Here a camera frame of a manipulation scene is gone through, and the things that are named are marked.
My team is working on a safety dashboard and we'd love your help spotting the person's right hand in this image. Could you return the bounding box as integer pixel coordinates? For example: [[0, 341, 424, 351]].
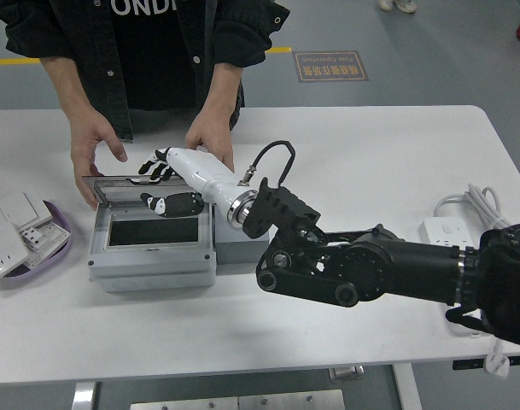
[[68, 110, 129, 211]]

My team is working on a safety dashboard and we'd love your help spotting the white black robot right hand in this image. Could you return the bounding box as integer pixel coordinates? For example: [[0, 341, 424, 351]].
[[138, 146, 255, 220]]

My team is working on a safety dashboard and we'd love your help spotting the person's left hand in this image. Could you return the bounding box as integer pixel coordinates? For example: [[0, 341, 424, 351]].
[[184, 114, 237, 173]]

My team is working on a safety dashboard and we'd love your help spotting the grey box with clear lid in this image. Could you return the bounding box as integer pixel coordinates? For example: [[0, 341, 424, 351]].
[[80, 173, 219, 294]]

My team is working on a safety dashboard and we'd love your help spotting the dark grey cube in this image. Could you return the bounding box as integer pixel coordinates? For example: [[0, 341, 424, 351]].
[[213, 202, 270, 266]]

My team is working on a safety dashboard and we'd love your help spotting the person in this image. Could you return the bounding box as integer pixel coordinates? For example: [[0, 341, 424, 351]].
[[0, 0, 293, 144]]

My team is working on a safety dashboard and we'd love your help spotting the white socket module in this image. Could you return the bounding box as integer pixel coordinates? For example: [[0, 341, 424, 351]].
[[18, 221, 69, 260]]

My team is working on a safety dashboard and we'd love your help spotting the purple tray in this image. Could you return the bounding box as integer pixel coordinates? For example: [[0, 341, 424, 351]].
[[2, 199, 73, 290]]

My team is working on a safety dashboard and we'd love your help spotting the large white socket panel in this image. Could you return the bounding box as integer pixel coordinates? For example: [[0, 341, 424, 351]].
[[0, 220, 30, 286]]

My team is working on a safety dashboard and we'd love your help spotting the white table leg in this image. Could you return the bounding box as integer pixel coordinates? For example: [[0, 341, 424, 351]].
[[391, 362, 424, 410], [71, 380, 99, 410]]

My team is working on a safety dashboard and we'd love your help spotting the black table control panel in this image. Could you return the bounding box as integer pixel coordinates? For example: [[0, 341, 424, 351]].
[[452, 354, 520, 372]]

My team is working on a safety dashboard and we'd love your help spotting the white switch plate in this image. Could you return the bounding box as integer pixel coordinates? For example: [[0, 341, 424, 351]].
[[0, 191, 55, 234]]

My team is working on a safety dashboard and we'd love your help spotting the grey metal base plate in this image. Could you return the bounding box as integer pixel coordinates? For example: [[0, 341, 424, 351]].
[[130, 389, 346, 410]]

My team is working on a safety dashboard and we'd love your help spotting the metal table bracket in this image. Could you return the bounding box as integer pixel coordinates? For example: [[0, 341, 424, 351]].
[[330, 365, 365, 382]]

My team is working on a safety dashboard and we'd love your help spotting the white power strip cable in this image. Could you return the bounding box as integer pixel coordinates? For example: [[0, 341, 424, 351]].
[[433, 183, 517, 378]]

